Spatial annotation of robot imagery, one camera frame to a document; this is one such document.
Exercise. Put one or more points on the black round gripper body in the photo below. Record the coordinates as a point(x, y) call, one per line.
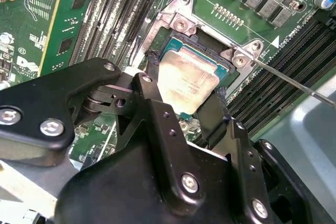
point(118, 195)

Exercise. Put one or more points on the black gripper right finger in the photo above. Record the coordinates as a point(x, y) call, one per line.
point(244, 155)

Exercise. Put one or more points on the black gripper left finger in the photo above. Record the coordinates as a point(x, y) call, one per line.
point(52, 103)

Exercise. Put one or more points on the metal locking lever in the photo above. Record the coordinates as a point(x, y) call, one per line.
point(288, 80)

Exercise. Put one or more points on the silver CPU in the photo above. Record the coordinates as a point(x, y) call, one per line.
point(189, 79)

